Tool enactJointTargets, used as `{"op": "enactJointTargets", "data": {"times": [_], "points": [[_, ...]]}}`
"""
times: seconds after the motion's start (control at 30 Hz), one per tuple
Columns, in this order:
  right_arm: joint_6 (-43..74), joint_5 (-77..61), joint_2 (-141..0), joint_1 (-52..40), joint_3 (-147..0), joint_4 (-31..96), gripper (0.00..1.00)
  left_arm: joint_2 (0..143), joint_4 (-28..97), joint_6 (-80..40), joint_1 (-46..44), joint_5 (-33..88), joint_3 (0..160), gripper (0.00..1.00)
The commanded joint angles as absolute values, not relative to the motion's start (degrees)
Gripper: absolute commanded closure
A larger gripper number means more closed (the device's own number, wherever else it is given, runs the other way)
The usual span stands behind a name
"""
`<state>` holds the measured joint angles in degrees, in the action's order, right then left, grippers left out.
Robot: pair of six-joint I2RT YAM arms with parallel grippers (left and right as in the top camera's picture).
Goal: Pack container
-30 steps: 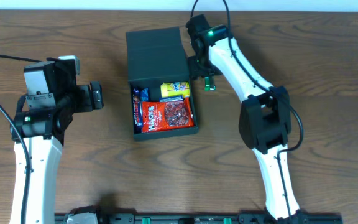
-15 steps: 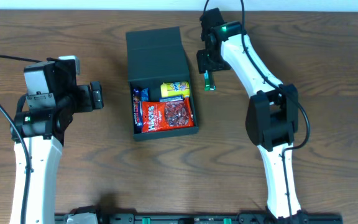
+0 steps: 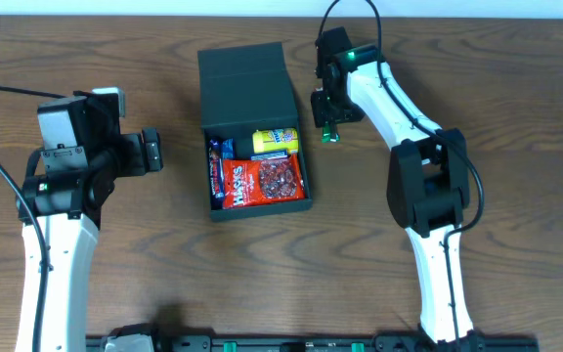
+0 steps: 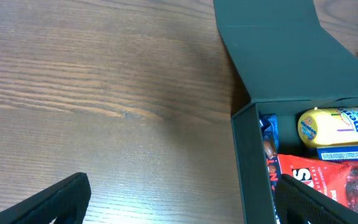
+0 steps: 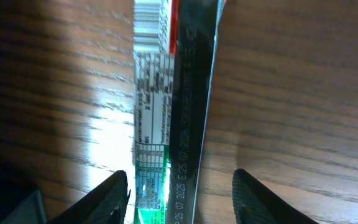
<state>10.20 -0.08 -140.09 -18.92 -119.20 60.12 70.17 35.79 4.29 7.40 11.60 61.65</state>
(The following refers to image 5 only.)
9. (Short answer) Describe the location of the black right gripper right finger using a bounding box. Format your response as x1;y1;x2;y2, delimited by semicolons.
232;169;318;224

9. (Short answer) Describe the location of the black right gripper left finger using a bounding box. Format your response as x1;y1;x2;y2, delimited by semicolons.
49;170;131;224

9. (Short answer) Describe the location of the green snack bar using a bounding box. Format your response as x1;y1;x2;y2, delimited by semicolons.
134;0;225;224

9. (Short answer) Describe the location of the black fabric storage box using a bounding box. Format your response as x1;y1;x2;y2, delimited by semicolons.
0;163;47;224

